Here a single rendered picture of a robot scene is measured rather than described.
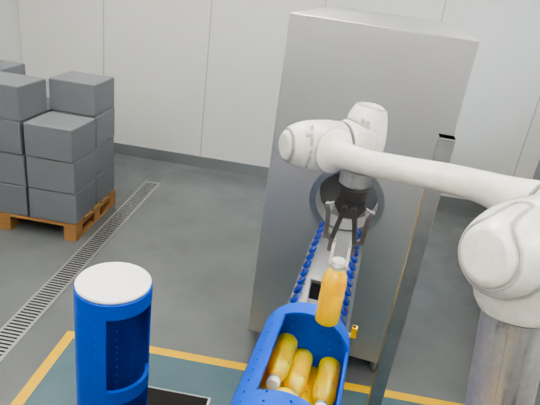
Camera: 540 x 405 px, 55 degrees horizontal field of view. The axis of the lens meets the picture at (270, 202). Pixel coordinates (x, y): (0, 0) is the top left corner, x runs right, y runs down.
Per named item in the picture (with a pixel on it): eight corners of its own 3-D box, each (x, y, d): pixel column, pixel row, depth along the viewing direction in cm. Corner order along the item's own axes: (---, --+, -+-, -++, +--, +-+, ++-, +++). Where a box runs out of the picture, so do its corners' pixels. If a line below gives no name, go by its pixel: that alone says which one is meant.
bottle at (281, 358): (283, 353, 166) (269, 394, 149) (272, 336, 164) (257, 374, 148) (302, 346, 163) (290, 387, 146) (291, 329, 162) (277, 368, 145)
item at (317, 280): (329, 313, 211) (336, 281, 205) (328, 319, 207) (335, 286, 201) (305, 308, 212) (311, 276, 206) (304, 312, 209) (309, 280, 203)
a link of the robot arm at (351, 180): (343, 155, 136) (339, 176, 138) (339, 165, 128) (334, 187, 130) (378, 162, 134) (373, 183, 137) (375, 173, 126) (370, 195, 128)
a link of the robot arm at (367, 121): (361, 155, 138) (321, 158, 131) (373, 97, 132) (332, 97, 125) (388, 169, 130) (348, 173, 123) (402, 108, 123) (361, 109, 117)
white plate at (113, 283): (59, 293, 182) (59, 296, 183) (135, 308, 180) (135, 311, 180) (95, 256, 207) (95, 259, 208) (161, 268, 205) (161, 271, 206)
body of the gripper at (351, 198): (371, 183, 136) (365, 214, 140) (340, 177, 137) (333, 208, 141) (370, 193, 129) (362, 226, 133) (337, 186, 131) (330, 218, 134)
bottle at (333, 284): (343, 321, 150) (355, 267, 143) (328, 330, 145) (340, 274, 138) (324, 309, 155) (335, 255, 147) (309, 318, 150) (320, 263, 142)
